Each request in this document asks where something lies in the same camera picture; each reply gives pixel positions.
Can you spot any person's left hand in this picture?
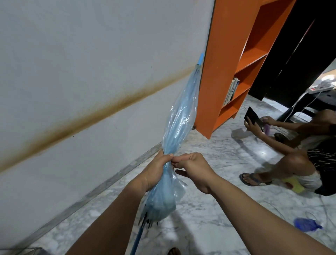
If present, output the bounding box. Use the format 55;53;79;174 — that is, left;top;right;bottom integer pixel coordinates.
134;150;174;194

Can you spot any person's right hand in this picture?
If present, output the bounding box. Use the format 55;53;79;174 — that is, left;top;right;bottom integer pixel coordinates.
170;152;218;195

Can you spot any blue handled transparent umbrella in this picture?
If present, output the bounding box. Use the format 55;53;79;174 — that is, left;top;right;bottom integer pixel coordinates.
130;52;205;255

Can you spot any black wire umbrella stand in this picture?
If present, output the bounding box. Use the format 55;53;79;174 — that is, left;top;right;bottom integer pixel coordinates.
0;247;50;255

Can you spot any person's left forearm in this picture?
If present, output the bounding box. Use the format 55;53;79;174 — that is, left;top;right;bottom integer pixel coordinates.
65;181;150;255

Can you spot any person's right forearm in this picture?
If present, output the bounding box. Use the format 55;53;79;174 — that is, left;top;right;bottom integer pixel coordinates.
210;174;336;255

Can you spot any black small box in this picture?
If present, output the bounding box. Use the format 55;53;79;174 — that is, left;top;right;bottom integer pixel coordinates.
244;106;264;132

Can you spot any white book blue print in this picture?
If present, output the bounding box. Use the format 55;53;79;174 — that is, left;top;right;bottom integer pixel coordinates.
223;80;237;105

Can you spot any white book black lettering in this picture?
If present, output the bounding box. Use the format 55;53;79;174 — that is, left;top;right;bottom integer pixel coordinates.
231;77;240;102

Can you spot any orange wooden bookshelf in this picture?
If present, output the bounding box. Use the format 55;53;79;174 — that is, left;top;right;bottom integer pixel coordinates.
194;0;297;140

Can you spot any white power strip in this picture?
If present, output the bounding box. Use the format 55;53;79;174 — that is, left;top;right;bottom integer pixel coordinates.
307;81;336;95

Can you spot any black cabinet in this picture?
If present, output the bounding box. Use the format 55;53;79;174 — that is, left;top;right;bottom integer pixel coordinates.
248;0;336;108

